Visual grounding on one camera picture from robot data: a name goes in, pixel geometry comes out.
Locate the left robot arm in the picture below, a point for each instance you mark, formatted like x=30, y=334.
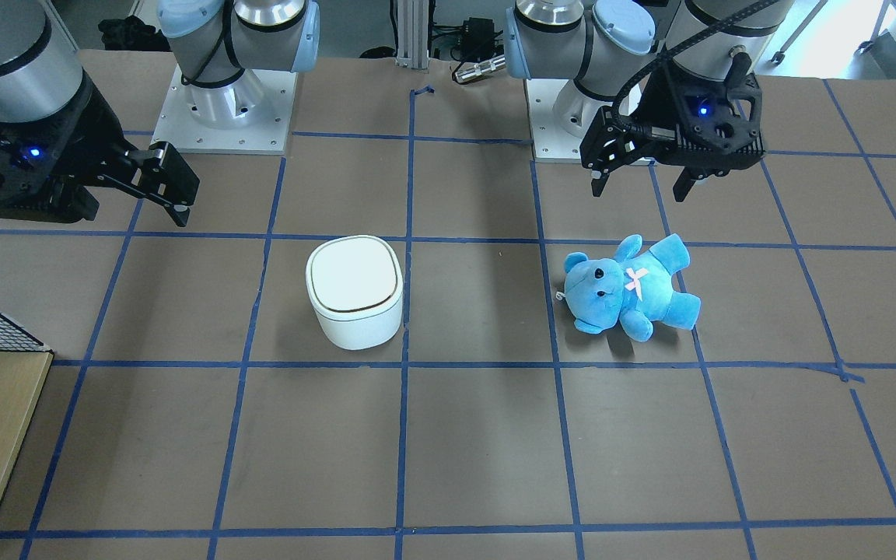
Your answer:
x=610, y=48

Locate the aluminium frame post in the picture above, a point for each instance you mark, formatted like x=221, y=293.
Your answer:
x=412, y=34

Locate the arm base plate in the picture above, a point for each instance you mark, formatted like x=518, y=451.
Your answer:
x=560, y=116
x=249, y=117

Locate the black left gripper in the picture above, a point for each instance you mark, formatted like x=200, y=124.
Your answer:
x=659, y=103

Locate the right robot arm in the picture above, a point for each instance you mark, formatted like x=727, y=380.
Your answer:
x=214, y=43

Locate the blue teddy bear plush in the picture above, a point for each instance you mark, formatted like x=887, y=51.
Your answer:
x=633, y=289

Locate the white lidded trash can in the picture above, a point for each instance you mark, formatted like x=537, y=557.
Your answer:
x=355, y=285

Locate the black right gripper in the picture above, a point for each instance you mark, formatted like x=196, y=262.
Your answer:
x=84, y=149

